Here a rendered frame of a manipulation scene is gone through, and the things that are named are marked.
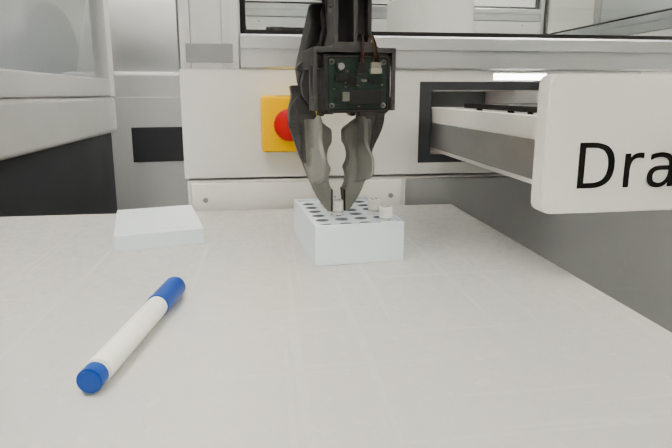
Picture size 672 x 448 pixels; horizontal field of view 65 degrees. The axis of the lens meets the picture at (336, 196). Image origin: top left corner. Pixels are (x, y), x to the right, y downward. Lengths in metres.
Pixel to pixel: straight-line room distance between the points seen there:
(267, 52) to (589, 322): 0.51
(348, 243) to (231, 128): 0.31
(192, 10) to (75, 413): 0.55
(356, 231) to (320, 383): 0.21
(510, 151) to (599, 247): 0.41
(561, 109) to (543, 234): 0.43
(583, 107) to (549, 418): 0.25
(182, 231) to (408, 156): 0.35
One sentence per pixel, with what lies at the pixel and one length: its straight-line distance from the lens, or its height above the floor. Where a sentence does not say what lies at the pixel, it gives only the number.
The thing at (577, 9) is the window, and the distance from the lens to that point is 0.87.
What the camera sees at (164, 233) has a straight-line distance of 0.56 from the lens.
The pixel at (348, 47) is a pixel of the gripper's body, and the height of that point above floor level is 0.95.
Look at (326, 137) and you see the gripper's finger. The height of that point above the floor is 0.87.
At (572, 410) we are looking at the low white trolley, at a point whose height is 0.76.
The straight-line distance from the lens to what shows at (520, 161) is 0.51.
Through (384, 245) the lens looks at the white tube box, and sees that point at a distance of 0.49.
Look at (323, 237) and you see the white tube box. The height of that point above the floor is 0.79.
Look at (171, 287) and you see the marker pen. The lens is 0.41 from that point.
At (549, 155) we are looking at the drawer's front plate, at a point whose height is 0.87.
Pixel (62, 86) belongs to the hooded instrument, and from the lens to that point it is 1.33.
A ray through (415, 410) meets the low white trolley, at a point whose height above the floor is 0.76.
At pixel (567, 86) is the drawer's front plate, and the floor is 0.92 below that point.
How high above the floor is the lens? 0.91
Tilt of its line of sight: 11 degrees down
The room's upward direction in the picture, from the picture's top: straight up
